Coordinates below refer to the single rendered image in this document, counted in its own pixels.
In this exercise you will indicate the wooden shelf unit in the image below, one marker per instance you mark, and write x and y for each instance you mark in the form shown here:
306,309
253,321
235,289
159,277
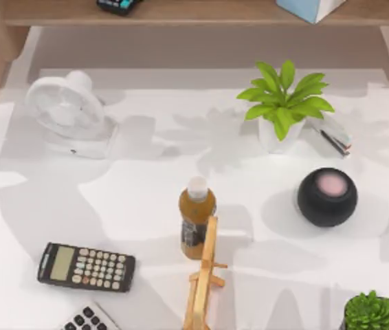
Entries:
194,17

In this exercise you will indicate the brown bottle with white cap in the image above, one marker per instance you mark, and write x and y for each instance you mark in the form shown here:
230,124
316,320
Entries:
196,213

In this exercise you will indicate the green plant in black pot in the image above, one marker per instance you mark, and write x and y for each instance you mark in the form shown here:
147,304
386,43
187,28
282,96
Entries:
376,313

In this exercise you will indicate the white desk fan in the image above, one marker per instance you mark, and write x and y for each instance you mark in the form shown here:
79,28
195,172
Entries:
66,113

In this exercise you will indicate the blue and white box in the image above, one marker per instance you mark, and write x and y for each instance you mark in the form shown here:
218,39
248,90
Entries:
309,7

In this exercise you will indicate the white calculator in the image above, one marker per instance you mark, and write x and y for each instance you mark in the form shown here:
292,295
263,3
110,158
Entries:
89,318

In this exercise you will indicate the black calculator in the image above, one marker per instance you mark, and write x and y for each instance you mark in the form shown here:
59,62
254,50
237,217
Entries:
86,267

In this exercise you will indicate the white stapler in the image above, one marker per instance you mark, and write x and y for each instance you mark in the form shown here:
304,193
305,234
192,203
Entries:
335,135

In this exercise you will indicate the green plant in white pot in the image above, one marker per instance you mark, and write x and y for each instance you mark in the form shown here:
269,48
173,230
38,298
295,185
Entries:
281,106

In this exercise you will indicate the black round speaker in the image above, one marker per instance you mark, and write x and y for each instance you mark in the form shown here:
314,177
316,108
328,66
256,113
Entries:
327,197

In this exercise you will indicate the wooden stand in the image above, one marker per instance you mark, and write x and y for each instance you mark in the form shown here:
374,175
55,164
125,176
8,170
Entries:
205,275

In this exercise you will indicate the black device on shelf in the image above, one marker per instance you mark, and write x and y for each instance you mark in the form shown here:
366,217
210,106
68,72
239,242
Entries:
117,5

